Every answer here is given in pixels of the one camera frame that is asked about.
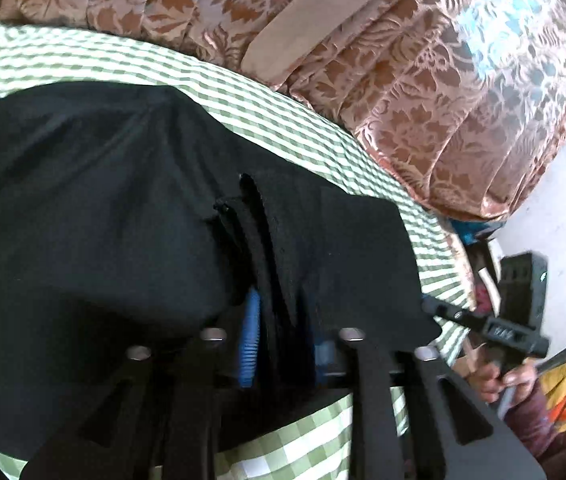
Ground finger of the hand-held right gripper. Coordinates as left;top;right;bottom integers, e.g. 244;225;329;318
422;296;488;333

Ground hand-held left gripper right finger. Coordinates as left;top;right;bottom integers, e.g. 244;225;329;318
308;327;548;480

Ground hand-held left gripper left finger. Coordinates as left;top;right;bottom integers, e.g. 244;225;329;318
20;287;264;480

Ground black pants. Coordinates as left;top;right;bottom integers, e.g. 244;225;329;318
0;82;441;466

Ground person's right forearm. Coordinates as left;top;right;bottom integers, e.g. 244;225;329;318
505;385;566;461

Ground person's right hand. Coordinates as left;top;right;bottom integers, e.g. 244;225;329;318
473;360;538;407

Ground blue object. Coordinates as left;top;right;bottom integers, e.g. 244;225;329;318
450;217;501;246

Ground brown floral curtain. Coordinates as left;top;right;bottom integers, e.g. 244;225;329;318
0;0;566;221

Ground green checked cloth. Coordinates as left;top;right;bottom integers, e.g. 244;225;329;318
0;20;476;480

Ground plain beige curtain band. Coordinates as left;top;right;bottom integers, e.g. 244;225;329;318
240;0;438;73

